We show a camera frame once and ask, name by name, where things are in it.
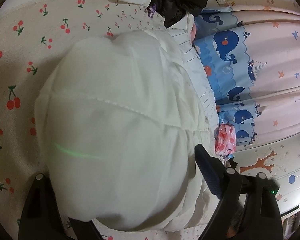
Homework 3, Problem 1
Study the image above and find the cherry print bedsheet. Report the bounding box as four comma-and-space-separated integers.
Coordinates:
0, 0, 215, 240

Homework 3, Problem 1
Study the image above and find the whale print curtain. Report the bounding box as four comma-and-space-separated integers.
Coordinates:
192, 4, 300, 146

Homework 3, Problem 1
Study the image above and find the black cable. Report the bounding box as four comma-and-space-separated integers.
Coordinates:
219, 149, 234, 163

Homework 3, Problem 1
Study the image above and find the purple ribbon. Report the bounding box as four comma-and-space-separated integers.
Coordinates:
146, 4, 157, 18

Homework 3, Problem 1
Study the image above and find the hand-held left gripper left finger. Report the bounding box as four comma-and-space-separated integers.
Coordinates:
17, 173, 102, 240

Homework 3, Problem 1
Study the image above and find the pink cloth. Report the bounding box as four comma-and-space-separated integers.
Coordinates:
190, 25, 198, 43

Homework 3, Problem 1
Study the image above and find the cream quilted jacket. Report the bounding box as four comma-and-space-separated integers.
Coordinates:
35, 27, 220, 233

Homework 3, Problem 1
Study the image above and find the white shelf unit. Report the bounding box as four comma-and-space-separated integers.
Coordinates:
281, 204, 300, 240

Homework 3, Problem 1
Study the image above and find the white striped quilt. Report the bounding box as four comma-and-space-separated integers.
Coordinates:
165, 12, 220, 130

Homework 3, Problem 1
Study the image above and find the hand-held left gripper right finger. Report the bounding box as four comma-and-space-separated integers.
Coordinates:
194, 144, 283, 240

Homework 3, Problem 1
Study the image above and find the black padded jacket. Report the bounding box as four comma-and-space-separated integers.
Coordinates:
152, 0, 208, 28

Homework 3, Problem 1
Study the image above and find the tree wall sticker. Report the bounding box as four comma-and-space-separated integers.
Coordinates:
239, 150, 278, 174

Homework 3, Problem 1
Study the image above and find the pink plastic bag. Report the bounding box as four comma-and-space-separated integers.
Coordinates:
214, 124, 237, 155

